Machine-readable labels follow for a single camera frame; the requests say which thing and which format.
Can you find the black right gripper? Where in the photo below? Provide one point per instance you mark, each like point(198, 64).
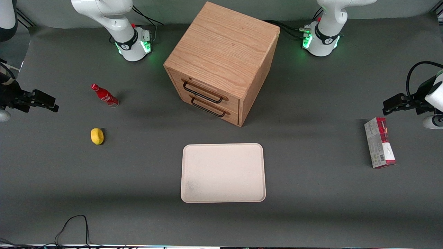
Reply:
point(11, 96)

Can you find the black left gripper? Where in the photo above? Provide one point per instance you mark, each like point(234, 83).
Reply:
point(417, 102)

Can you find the red coke bottle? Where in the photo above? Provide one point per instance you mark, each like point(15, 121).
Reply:
point(105, 97)

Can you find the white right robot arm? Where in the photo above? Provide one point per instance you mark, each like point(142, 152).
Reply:
point(121, 24)

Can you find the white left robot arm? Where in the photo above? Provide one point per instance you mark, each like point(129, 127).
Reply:
point(325, 41)

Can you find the beige rectangular tray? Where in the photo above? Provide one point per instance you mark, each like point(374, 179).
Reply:
point(223, 173)

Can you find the red and grey carton box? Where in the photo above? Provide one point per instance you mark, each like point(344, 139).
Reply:
point(375, 145)

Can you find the yellow lemon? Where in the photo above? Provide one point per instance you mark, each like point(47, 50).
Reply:
point(97, 136)

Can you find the wide wooden drawer front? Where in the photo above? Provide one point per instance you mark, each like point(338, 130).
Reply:
point(207, 88)

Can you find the narrow wooden drawer front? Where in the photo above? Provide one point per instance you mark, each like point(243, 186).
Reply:
point(230, 116)

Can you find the oak wooden drawer cabinet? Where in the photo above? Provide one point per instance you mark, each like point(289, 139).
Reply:
point(225, 48)

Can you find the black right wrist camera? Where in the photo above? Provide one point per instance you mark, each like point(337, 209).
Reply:
point(19, 108)

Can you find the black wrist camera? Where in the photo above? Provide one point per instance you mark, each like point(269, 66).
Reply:
point(19, 108)
point(425, 110)

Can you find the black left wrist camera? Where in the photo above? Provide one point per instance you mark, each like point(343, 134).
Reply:
point(425, 110)

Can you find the aluminium frame rail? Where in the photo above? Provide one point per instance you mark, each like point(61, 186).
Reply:
point(26, 19)

